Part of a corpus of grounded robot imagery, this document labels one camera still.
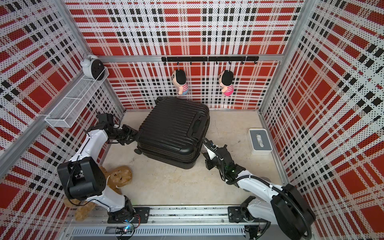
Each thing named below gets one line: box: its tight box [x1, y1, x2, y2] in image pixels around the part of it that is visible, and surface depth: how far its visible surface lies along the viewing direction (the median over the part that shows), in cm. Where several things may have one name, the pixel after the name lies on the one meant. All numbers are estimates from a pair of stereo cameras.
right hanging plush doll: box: [218, 70, 234, 96], surface depth 98 cm
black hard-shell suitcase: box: [134, 96, 210, 169], surface depth 84 cm
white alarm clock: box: [80, 54, 106, 81], surface depth 81 cm
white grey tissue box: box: [247, 128, 273, 156], surface depth 98 cm
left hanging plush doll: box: [171, 69, 189, 96], surface depth 96 cm
